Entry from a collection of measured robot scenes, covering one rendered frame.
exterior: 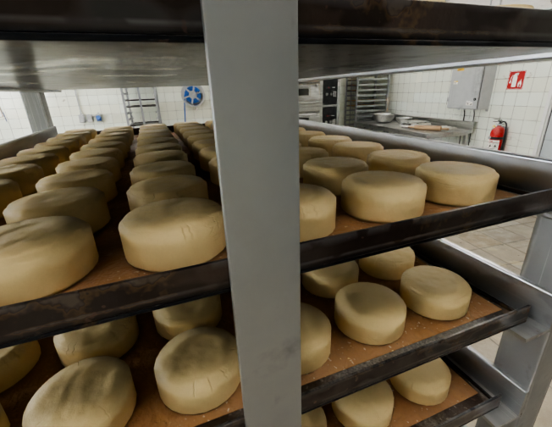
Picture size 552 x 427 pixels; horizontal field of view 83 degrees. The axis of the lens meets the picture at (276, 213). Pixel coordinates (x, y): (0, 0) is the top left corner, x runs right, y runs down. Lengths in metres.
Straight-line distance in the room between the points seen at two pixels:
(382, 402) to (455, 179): 0.18
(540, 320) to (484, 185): 0.12
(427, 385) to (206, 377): 0.20
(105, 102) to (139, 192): 5.98
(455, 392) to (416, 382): 0.04
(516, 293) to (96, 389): 0.29
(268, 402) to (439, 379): 0.19
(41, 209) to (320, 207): 0.15
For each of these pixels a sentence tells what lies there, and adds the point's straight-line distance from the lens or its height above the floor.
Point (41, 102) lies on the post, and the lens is 0.73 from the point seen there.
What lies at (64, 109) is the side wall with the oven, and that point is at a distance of 6.34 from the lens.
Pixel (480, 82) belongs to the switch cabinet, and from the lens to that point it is 4.85.
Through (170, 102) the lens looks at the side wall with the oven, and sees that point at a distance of 6.05.
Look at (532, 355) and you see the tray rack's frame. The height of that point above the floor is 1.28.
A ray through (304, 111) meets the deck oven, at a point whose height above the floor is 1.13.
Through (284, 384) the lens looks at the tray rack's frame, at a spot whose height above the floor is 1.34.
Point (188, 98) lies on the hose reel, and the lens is 5.92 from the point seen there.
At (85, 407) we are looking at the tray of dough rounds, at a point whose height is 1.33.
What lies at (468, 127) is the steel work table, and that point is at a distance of 5.09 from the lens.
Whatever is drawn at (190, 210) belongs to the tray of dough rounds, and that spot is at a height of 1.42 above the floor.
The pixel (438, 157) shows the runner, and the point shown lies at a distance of 0.33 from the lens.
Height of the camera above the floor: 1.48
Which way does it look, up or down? 22 degrees down
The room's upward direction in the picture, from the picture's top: 2 degrees counter-clockwise
